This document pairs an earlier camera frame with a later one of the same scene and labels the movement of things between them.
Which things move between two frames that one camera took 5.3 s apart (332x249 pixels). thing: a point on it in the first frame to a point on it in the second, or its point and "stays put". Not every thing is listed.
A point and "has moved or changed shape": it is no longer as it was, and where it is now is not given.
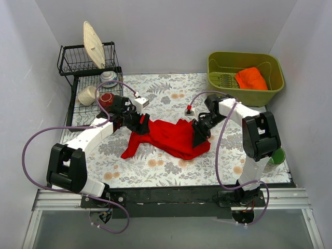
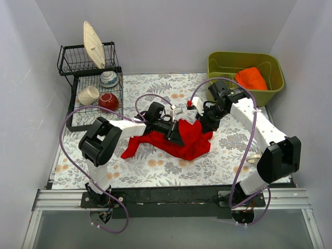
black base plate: [204, 202] stays put
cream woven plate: [93, 45] stays put
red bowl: [106, 99] stays put
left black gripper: [141, 124] to [173, 130]
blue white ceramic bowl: [107, 75] stays put
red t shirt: [169, 139] has moved or changed shape
